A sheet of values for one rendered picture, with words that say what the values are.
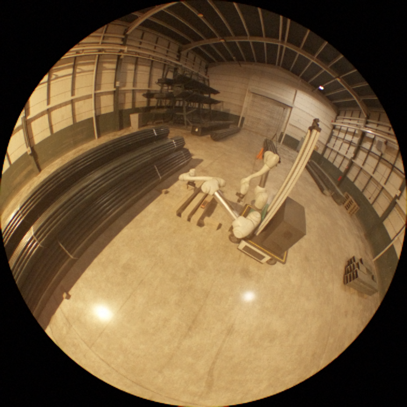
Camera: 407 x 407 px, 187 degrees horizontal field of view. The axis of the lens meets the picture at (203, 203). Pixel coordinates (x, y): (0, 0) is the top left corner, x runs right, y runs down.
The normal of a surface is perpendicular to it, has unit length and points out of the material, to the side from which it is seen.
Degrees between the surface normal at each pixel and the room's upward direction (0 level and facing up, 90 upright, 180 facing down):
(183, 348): 0
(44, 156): 90
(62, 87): 90
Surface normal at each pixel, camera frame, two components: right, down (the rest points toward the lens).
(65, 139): 0.89, 0.40
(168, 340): 0.15, -0.71
